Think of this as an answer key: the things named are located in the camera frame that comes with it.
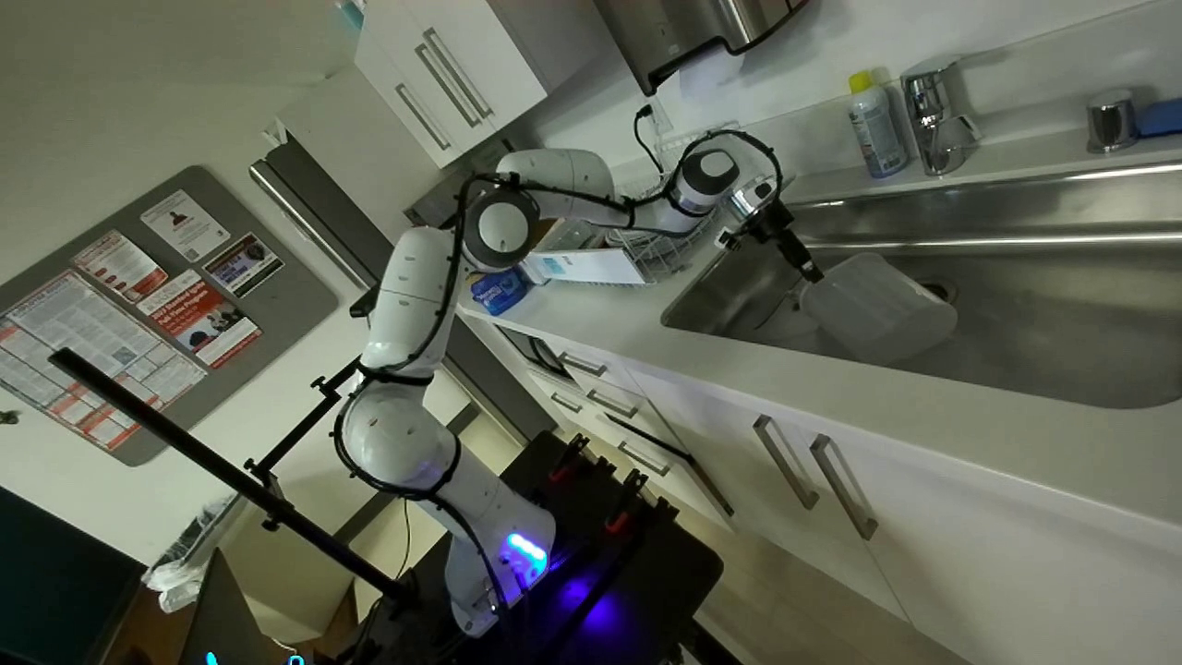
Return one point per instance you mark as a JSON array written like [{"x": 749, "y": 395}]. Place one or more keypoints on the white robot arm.
[{"x": 499, "y": 539}]

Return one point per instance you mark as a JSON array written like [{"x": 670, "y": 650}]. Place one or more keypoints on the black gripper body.
[{"x": 767, "y": 218}]

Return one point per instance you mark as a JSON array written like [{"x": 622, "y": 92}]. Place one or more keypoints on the white blue box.
[{"x": 585, "y": 268}]

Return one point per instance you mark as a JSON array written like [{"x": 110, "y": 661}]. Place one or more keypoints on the dish soap bottle yellow cap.
[{"x": 878, "y": 128}]

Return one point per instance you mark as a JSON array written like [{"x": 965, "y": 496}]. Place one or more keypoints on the metal cabinet handle right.
[{"x": 840, "y": 477}]

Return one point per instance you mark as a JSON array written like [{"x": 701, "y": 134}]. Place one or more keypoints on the metal cabinet handle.
[
  {"x": 840, "y": 477},
  {"x": 772, "y": 443}
]

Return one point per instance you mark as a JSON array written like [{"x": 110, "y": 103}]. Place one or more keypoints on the blue sponge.
[{"x": 1158, "y": 119}]

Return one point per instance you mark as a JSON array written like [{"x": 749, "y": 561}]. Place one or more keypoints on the chrome faucet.
[{"x": 940, "y": 114}]

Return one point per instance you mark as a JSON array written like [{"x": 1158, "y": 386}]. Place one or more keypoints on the white lower cabinet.
[{"x": 989, "y": 565}]

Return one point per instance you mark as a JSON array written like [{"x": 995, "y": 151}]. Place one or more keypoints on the stainless steel sink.
[{"x": 1060, "y": 285}]

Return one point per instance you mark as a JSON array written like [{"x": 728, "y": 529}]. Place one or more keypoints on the stainless range hood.
[{"x": 661, "y": 35}]

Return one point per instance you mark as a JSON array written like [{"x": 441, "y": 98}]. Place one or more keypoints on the white cabinet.
[
  {"x": 989, "y": 565},
  {"x": 457, "y": 72}
]

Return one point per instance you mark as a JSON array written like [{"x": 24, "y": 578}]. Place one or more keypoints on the blue packet on counter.
[{"x": 495, "y": 291}]

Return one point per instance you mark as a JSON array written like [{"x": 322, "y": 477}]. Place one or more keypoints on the black camera tripod pole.
[{"x": 219, "y": 468}]

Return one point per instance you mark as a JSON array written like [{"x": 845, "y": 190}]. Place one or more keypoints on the grey bulletin board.
[{"x": 179, "y": 295}]

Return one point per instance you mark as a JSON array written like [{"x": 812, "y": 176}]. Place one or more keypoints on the chrome sponge holder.
[{"x": 1110, "y": 119}]

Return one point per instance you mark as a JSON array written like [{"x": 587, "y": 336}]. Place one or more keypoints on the white upper cabinet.
[{"x": 457, "y": 72}]

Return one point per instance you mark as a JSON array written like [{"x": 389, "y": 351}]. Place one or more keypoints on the metal cabinet handle left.
[{"x": 772, "y": 443}]

